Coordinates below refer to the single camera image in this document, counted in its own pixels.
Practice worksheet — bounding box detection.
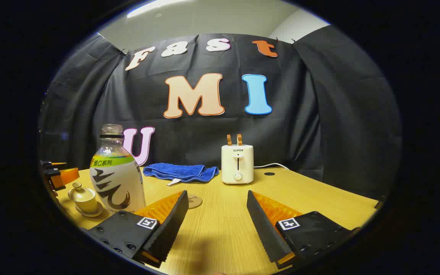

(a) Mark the white power cable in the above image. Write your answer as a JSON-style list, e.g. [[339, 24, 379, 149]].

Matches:
[[254, 163, 290, 171]]

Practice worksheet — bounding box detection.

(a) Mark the cream toaster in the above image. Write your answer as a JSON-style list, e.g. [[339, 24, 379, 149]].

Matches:
[[221, 144, 254, 185]]

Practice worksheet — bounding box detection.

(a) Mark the cream porcelain saucer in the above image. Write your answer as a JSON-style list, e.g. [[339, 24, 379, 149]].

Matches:
[[75, 202, 104, 218]]

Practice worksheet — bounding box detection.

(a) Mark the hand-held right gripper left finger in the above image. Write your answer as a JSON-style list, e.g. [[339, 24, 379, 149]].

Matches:
[[86, 190, 189, 269]]

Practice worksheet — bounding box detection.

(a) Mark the blue folded towel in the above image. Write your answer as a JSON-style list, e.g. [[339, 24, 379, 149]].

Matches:
[[143, 163, 220, 186]]

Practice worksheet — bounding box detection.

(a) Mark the black backdrop cloth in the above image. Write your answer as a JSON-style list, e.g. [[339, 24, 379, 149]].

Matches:
[[38, 25, 402, 200]]

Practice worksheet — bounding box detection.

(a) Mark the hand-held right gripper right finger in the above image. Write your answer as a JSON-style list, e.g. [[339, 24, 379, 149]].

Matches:
[[246, 190, 362, 270]]

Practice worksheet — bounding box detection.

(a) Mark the cream teacup lid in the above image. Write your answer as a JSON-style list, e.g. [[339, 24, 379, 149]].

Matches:
[[68, 182, 95, 200]]

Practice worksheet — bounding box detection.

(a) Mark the clear water bottle white label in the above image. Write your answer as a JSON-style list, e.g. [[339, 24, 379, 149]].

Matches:
[[90, 124, 147, 214]]

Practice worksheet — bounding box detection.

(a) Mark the cream porcelain teacup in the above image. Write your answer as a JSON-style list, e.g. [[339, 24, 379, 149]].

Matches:
[[68, 193, 99, 214]]

